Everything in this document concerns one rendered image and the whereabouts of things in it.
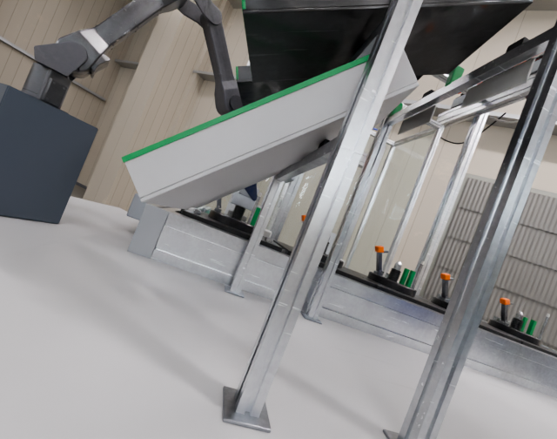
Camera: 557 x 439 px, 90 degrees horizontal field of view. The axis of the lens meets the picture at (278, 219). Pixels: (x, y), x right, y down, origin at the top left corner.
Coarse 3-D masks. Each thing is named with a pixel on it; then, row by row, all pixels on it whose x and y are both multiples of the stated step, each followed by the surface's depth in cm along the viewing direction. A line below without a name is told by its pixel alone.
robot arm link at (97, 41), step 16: (144, 0) 55; (160, 0) 56; (176, 0) 57; (112, 16) 53; (128, 16) 54; (144, 16) 56; (80, 32) 50; (96, 32) 52; (112, 32) 53; (128, 32) 55; (96, 48) 51; (96, 64) 52
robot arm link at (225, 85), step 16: (208, 0) 61; (192, 16) 64; (208, 16) 62; (208, 32) 64; (224, 32) 65; (208, 48) 66; (224, 48) 65; (224, 64) 66; (224, 80) 67; (224, 96) 67; (224, 112) 70
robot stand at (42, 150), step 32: (0, 96) 42; (0, 128) 42; (32, 128) 46; (64, 128) 50; (96, 128) 54; (0, 160) 44; (32, 160) 47; (64, 160) 51; (0, 192) 45; (32, 192) 49; (64, 192) 53
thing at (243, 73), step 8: (240, 72) 41; (248, 72) 41; (240, 80) 41; (248, 80) 41; (304, 80) 42; (240, 88) 43; (248, 88) 43; (256, 88) 43; (264, 88) 43; (272, 88) 43; (280, 88) 44; (240, 96) 45; (248, 96) 46; (256, 96) 46; (264, 96) 46; (248, 104) 49
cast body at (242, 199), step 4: (244, 188) 72; (236, 192) 72; (240, 192) 72; (244, 192) 72; (232, 196) 72; (236, 196) 72; (240, 196) 72; (244, 196) 73; (248, 196) 73; (232, 200) 72; (236, 200) 72; (240, 200) 72; (244, 200) 73; (248, 200) 73; (252, 200) 73; (236, 204) 72; (240, 204) 72; (244, 204) 73; (248, 204) 73; (252, 204) 73; (248, 208) 73
